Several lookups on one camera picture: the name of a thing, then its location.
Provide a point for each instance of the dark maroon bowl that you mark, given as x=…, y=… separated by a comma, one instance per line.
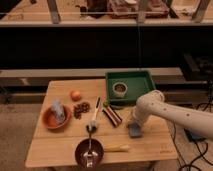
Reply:
x=82, y=148

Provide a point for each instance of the bunch of brown grapes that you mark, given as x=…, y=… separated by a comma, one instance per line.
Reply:
x=80, y=108

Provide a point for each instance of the small green lime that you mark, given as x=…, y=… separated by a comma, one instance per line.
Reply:
x=105, y=104

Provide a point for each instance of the dark red chocolate bar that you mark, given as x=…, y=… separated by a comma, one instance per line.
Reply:
x=114, y=118

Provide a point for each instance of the small white cup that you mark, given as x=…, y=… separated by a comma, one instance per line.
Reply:
x=119, y=89

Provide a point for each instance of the black power adapter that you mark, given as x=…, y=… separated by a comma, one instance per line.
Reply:
x=193, y=137

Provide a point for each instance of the green plastic tray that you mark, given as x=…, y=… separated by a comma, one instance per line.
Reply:
x=138, y=83

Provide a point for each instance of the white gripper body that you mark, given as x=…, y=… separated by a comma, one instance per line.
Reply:
x=135, y=118

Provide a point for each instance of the crumpled clear plastic cup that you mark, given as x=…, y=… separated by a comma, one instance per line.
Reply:
x=58, y=111

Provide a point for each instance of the blue grey sponge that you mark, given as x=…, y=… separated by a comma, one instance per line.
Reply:
x=134, y=130

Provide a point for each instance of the yellow corn cob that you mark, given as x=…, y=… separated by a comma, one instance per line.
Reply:
x=117, y=148

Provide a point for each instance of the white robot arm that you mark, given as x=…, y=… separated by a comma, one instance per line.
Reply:
x=153, y=103

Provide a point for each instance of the orange clay bowl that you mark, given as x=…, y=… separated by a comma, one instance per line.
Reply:
x=49, y=120

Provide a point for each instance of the orange fruit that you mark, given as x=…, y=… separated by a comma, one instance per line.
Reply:
x=75, y=95

